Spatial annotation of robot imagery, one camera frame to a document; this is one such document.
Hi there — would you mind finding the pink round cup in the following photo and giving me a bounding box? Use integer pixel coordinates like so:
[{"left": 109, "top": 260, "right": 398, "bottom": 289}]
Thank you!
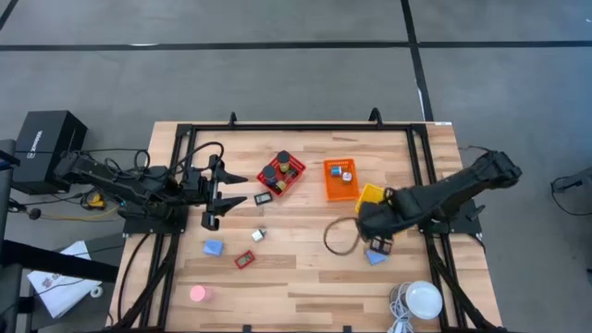
[{"left": 189, "top": 284, "right": 216, "bottom": 304}]

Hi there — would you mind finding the orange plastic basket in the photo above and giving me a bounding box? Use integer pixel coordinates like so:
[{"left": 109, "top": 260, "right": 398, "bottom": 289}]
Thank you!
[{"left": 323, "top": 158, "right": 361, "bottom": 203}]

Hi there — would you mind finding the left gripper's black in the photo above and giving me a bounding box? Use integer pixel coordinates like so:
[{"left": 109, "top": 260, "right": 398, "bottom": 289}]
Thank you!
[{"left": 184, "top": 154, "right": 250, "bottom": 231}]

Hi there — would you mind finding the gripper's black cable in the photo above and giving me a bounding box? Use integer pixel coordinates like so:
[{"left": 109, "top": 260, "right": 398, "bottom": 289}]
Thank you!
[
  {"left": 173, "top": 141, "right": 226, "bottom": 175},
  {"left": 322, "top": 216, "right": 363, "bottom": 257}
]

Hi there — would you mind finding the yellow plastic basket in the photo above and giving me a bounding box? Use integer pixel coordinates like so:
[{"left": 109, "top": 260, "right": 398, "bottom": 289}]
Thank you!
[{"left": 354, "top": 183, "right": 389, "bottom": 215}]

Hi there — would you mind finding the left gripper's black cable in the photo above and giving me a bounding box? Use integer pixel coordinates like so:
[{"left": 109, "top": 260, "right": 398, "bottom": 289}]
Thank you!
[{"left": 173, "top": 141, "right": 226, "bottom": 175}]

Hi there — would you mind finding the blue power adapter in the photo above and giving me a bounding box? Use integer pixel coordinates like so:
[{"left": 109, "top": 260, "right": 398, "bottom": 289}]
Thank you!
[
  {"left": 364, "top": 249, "right": 389, "bottom": 267},
  {"left": 203, "top": 239, "right": 226, "bottom": 258}
]

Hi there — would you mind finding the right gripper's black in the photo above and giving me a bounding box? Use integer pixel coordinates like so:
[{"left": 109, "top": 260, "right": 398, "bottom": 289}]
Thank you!
[{"left": 358, "top": 189, "right": 420, "bottom": 256}]

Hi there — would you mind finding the dark grey stand base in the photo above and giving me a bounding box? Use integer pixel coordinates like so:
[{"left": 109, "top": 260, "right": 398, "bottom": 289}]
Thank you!
[{"left": 549, "top": 166, "right": 592, "bottom": 195}]

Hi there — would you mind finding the black cardboard box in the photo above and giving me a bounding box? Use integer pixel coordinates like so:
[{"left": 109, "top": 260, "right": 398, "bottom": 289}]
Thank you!
[{"left": 12, "top": 109, "right": 88, "bottom": 195}]

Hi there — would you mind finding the white cable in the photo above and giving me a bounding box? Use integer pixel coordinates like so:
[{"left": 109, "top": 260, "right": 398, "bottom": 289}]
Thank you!
[{"left": 386, "top": 295, "right": 417, "bottom": 333}]

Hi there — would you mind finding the black beam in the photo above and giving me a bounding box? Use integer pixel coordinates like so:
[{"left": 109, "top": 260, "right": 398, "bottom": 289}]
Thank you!
[{"left": 0, "top": 239, "right": 119, "bottom": 284}]

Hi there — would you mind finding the black metal table frame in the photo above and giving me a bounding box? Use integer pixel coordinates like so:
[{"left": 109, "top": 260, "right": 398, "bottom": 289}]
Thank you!
[{"left": 108, "top": 120, "right": 505, "bottom": 333}]

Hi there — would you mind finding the white dome lamp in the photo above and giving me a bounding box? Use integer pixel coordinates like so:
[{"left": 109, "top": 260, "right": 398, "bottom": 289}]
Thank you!
[{"left": 404, "top": 279, "right": 444, "bottom": 321}]

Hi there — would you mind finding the right gripper's black cable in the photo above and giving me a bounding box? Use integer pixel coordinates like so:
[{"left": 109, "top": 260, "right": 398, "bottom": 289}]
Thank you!
[{"left": 322, "top": 216, "right": 363, "bottom": 257}]

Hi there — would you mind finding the white paper sheet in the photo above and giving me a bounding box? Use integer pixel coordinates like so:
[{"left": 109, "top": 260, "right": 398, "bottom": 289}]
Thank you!
[{"left": 26, "top": 240, "right": 103, "bottom": 319}]

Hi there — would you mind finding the yellow cable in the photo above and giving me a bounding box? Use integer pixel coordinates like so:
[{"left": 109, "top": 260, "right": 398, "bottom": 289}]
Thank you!
[{"left": 39, "top": 205, "right": 120, "bottom": 222}]

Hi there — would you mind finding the red plastic basket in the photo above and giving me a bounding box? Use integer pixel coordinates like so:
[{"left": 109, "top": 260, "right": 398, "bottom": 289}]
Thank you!
[{"left": 256, "top": 153, "right": 308, "bottom": 199}]

